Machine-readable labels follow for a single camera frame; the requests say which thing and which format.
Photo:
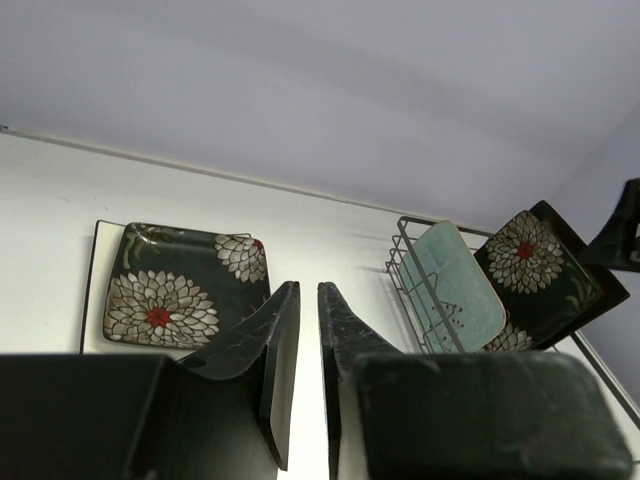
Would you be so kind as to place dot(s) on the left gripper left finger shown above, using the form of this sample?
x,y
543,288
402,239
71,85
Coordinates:
x,y
236,413

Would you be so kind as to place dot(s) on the black floral square plate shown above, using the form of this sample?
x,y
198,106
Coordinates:
x,y
185,285

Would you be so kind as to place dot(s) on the wire dish rack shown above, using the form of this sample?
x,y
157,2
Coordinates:
x,y
437,312

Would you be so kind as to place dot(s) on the white square plate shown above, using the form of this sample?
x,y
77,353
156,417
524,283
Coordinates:
x,y
97,285

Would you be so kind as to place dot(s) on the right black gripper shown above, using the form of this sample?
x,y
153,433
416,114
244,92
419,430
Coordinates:
x,y
616,247

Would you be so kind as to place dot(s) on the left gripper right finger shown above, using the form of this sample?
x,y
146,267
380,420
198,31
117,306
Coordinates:
x,y
361,392

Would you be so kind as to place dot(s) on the light blue rectangular plate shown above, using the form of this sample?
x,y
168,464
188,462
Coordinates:
x,y
426,247

